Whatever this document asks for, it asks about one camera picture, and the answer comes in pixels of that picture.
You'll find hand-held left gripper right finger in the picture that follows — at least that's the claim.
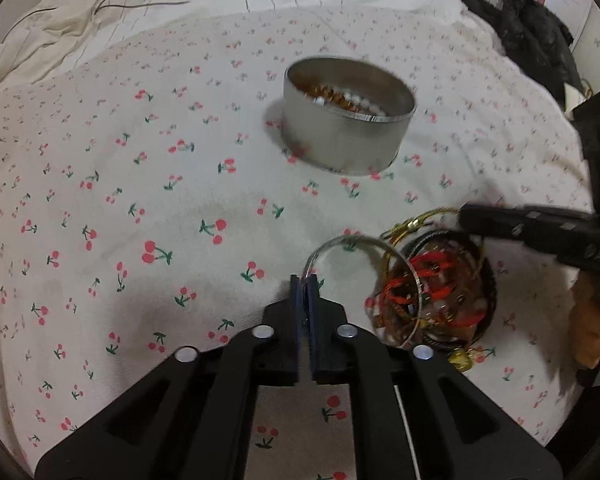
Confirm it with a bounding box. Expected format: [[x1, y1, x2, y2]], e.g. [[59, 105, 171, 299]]
[[307, 279, 564, 480]]

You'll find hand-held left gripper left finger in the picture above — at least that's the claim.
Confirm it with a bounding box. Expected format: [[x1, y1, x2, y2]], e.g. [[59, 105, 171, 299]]
[[34, 275, 312, 480]]

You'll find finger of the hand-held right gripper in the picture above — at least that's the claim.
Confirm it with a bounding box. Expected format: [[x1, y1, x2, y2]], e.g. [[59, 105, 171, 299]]
[[459, 203, 600, 277]]

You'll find thin silver bangle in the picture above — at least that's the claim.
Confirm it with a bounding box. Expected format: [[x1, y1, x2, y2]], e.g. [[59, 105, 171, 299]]
[[302, 235, 424, 351]]

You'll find pile of mixed bracelets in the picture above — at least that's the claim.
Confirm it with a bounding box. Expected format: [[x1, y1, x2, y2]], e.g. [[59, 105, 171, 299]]
[[367, 208, 499, 374]]

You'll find round metal tin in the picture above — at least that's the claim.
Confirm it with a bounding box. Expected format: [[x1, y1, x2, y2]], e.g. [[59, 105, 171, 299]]
[[282, 56, 417, 176]]

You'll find person's right hand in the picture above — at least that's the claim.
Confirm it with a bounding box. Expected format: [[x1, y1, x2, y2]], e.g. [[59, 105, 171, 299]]
[[569, 276, 600, 370]]

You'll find beige paper bag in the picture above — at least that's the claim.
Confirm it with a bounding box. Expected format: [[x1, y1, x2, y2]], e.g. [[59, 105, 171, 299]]
[[562, 80, 594, 114]]

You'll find black jacket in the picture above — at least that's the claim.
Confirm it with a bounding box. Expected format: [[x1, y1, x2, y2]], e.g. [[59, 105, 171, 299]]
[[461, 0, 584, 107]]

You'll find cherry print bed sheet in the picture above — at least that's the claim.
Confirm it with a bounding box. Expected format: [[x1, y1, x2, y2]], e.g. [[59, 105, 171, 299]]
[[0, 10, 600, 480]]

